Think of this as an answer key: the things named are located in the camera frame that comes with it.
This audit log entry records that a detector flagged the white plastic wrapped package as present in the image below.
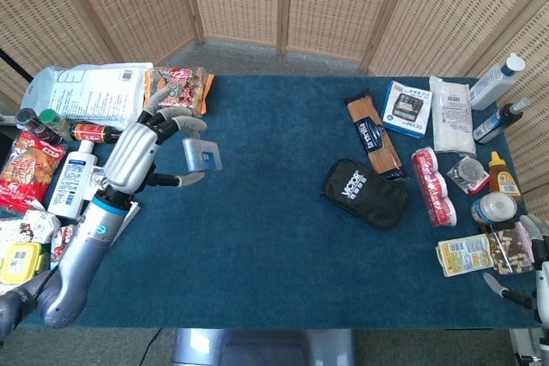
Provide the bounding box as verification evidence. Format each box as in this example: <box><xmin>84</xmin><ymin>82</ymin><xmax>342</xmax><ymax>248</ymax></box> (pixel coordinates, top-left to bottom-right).
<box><xmin>428</xmin><ymin>75</ymin><xmax>478</xmax><ymax>156</ymax></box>

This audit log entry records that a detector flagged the blue velvet tablecloth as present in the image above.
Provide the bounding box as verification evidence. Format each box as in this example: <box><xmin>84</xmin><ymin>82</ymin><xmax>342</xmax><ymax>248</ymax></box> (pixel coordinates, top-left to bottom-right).
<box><xmin>19</xmin><ymin>74</ymin><xmax>541</xmax><ymax>329</ymax></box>

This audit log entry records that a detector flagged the spaghetti pack with dark label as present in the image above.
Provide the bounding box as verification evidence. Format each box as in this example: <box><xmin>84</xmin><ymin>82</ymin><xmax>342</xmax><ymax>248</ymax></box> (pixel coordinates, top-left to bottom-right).
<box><xmin>346</xmin><ymin>87</ymin><xmax>409</xmax><ymax>182</ymax></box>

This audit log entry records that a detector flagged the red orange snack bag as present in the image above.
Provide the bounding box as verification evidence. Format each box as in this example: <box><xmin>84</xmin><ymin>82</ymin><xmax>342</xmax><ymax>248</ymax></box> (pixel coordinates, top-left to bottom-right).
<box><xmin>0</xmin><ymin>130</ymin><xmax>68</xmax><ymax>213</ymax></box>

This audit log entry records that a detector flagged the floral printed snack bag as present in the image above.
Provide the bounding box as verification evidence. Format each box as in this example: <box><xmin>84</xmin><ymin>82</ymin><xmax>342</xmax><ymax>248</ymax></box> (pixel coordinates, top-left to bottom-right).
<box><xmin>143</xmin><ymin>66</ymin><xmax>215</xmax><ymax>117</ymax></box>

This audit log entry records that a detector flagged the white metal stand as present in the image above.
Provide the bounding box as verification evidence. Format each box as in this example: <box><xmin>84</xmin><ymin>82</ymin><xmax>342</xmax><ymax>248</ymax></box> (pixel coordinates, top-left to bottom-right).
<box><xmin>510</xmin><ymin>326</ymin><xmax>549</xmax><ymax>366</ymax></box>

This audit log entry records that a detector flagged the yellow honey squeeze bottle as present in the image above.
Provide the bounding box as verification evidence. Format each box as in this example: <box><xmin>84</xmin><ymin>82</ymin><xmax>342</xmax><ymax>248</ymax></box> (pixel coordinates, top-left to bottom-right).
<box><xmin>488</xmin><ymin>151</ymin><xmax>522</xmax><ymax>204</ymax></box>

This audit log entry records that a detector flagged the red cup multipack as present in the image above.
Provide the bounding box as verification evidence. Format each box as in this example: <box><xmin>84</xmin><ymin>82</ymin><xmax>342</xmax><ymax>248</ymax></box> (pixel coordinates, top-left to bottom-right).
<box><xmin>411</xmin><ymin>147</ymin><xmax>458</xmax><ymax>229</ymax></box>

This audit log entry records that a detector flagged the black pole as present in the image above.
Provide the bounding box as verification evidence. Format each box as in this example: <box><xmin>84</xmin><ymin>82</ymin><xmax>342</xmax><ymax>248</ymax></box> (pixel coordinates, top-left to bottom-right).
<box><xmin>0</xmin><ymin>48</ymin><xmax>33</xmax><ymax>82</ymax></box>

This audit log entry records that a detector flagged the yellow printed packet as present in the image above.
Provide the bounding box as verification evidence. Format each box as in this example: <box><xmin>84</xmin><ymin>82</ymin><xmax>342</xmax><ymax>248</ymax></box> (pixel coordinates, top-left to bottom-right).
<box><xmin>436</xmin><ymin>233</ymin><xmax>494</xmax><ymax>278</ymax></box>

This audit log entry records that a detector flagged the white lotion bottle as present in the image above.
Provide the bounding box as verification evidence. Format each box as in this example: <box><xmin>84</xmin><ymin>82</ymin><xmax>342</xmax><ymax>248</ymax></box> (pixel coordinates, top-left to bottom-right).
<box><xmin>45</xmin><ymin>140</ymin><xmax>99</xmax><ymax>219</ymax></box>

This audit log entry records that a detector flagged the black capped dark bottle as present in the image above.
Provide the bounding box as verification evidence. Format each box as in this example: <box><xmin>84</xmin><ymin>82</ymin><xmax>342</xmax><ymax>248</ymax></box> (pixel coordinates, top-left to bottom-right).
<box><xmin>15</xmin><ymin>107</ymin><xmax>63</xmax><ymax>147</ymax></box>

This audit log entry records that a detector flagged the clear bag of mixed nuts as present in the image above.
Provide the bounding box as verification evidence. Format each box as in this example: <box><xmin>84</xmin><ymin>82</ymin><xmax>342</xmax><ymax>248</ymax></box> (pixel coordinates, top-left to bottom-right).
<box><xmin>486</xmin><ymin>222</ymin><xmax>537</xmax><ymax>276</ymax></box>

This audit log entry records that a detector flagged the blue white Dexin box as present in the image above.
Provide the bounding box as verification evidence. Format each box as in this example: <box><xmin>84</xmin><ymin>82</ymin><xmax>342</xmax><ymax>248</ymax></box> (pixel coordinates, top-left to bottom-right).
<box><xmin>380</xmin><ymin>80</ymin><xmax>433</xmax><ymax>140</ymax></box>

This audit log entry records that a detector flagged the small blue clear box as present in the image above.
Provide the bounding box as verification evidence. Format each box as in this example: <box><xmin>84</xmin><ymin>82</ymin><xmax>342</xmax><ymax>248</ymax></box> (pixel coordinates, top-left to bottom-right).
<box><xmin>182</xmin><ymin>137</ymin><xmax>224</xmax><ymax>173</ymax></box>

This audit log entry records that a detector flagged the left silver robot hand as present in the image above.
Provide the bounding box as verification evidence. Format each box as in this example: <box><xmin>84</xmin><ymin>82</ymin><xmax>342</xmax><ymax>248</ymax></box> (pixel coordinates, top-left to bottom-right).
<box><xmin>101</xmin><ymin>86</ymin><xmax>209</xmax><ymax>203</ymax></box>

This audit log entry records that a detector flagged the dark bottle with red label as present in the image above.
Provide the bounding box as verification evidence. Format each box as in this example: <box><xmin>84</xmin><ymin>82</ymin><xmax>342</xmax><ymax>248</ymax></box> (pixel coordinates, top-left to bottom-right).
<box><xmin>70</xmin><ymin>123</ymin><xmax>124</xmax><ymax>145</ymax></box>

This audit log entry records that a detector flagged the white bottle with blue cap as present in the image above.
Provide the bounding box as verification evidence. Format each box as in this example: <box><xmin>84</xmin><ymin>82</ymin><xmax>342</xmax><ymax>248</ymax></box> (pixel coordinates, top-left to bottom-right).
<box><xmin>469</xmin><ymin>52</ymin><xmax>527</xmax><ymax>111</ymax></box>

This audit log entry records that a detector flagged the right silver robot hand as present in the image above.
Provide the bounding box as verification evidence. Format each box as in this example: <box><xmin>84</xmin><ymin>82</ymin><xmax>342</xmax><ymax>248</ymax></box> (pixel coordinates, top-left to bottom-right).
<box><xmin>482</xmin><ymin>213</ymin><xmax>549</xmax><ymax>328</ymax></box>

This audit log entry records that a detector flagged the white printed carton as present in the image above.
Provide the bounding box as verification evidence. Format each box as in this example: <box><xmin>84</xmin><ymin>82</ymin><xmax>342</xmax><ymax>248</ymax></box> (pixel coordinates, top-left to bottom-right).
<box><xmin>0</xmin><ymin>209</ymin><xmax>61</xmax><ymax>245</ymax></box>

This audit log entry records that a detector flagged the yellow lidded food container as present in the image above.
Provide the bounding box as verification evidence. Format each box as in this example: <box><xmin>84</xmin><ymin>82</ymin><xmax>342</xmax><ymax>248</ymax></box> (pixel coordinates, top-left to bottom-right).
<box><xmin>0</xmin><ymin>242</ymin><xmax>44</xmax><ymax>285</ymax></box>

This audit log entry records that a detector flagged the black cable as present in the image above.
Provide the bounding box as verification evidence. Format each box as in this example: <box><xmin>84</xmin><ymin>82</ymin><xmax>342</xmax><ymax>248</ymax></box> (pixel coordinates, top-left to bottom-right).
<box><xmin>144</xmin><ymin>327</ymin><xmax>165</xmax><ymax>366</ymax></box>

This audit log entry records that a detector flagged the large white printed bag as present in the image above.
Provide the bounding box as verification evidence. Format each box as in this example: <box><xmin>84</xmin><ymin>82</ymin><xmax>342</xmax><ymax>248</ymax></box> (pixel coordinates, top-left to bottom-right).
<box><xmin>21</xmin><ymin>62</ymin><xmax>154</xmax><ymax>131</ymax></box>

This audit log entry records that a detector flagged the colourful printed card box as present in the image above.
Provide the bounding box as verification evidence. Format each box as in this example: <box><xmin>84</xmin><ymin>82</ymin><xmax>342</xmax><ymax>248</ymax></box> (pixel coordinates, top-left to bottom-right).
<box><xmin>87</xmin><ymin>166</ymin><xmax>108</xmax><ymax>189</ymax></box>

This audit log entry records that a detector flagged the steel scrubber packet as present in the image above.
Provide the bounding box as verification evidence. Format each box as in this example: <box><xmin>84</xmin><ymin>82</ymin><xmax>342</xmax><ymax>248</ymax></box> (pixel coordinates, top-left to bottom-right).
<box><xmin>445</xmin><ymin>155</ymin><xmax>491</xmax><ymax>195</ymax></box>

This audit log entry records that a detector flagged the tin can with white lid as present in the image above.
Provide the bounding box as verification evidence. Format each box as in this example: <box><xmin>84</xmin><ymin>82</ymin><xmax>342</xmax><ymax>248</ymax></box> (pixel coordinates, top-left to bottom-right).
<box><xmin>470</xmin><ymin>192</ymin><xmax>519</xmax><ymax>225</ymax></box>

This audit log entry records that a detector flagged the black Victor zip pouch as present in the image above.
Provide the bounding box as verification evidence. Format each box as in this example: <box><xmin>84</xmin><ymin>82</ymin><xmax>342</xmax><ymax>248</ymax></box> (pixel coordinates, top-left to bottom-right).
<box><xmin>321</xmin><ymin>159</ymin><xmax>411</xmax><ymax>231</ymax></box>

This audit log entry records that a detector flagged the red white small packet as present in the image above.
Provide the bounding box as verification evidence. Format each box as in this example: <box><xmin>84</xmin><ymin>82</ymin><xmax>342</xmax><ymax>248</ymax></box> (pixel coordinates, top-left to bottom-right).
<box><xmin>50</xmin><ymin>224</ymin><xmax>82</xmax><ymax>271</ymax></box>

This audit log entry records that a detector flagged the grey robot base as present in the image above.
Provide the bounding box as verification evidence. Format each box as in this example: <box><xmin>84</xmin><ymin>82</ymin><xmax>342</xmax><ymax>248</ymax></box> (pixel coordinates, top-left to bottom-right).
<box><xmin>171</xmin><ymin>327</ymin><xmax>357</xmax><ymax>366</ymax></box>

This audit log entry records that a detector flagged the green capped spice bottle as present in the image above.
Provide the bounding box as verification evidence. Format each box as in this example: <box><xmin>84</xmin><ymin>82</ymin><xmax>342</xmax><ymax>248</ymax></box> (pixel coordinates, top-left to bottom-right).
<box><xmin>39</xmin><ymin>108</ymin><xmax>72</xmax><ymax>140</ymax></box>

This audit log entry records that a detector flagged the dark spray bottle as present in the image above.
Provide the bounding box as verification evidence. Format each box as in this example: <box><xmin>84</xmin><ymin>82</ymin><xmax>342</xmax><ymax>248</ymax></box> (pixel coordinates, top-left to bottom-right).
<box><xmin>474</xmin><ymin>98</ymin><xmax>533</xmax><ymax>145</ymax></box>

